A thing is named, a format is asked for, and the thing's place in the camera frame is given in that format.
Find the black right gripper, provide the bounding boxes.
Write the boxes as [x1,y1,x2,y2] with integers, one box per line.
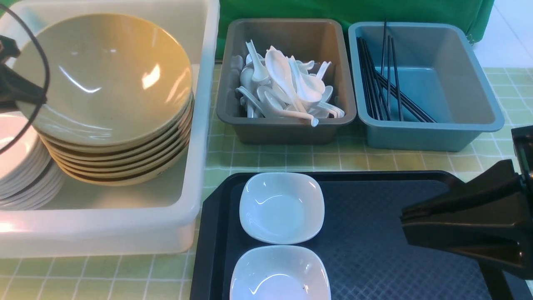
[401,125,533,300]

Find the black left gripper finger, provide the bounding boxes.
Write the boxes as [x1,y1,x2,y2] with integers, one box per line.
[0,65,46,112]

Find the white square dish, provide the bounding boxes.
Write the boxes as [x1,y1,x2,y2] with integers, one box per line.
[229,245,331,300]
[239,172,325,245]

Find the white ceramic soup spoon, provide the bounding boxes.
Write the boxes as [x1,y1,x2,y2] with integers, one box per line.
[265,46,307,113]

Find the stack of white dishes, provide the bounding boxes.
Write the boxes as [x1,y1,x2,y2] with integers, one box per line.
[0,127,65,211]

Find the stack of tan bowls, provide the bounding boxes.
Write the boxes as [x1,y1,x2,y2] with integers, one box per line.
[40,99,194,187]

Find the black plastic serving tray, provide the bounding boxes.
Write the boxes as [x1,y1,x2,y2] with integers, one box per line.
[190,171,533,300]

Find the blue-grey plastic chopstick bin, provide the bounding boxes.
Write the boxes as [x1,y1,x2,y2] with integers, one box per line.
[348,22,505,151]

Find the black chopsticks in bin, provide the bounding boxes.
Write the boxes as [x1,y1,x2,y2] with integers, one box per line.
[356,20,436,123]

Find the large white plastic tub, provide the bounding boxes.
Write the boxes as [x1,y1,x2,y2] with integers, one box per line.
[0,0,220,258]

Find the green cloth backdrop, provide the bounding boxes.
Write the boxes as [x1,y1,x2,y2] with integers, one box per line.
[215,0,494,60]

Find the grey plastic spoon bin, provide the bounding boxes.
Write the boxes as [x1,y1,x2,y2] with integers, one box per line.
[216,18,357,145]

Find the pile of white spoons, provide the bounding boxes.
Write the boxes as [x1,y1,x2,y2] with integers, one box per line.
[232,40,345,127]

